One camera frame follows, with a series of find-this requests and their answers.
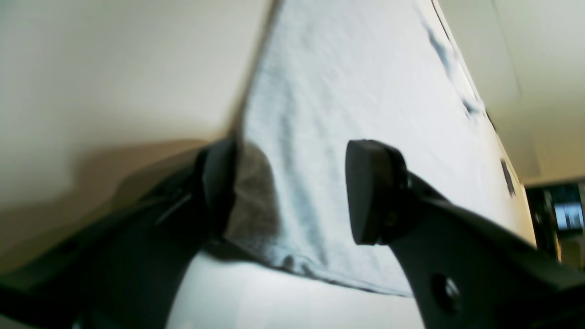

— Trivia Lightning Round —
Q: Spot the grey T-shirt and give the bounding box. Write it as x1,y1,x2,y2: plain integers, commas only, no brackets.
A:
223,0,536,297

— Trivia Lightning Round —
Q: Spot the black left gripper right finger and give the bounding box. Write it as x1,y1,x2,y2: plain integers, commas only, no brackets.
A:
345,140,585,329

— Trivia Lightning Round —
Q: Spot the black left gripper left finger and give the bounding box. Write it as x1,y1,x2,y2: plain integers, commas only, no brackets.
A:
0,138,237,329

